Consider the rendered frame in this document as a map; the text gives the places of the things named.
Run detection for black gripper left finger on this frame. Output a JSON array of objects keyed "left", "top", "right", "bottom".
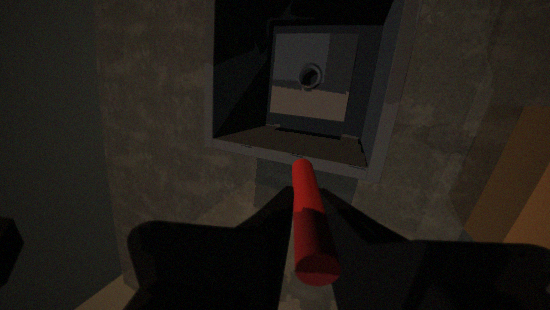
[{"left": 127, "top": 186, "right": 294, "bottom": 310}]

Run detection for red peg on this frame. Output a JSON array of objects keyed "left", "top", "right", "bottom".
[{"left": 292, "top": 159, "right": 341, "bottom": 286}]

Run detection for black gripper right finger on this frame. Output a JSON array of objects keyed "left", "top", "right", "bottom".
[{"left": 319, "top": 188, "right": 550, "bottom": 310}]

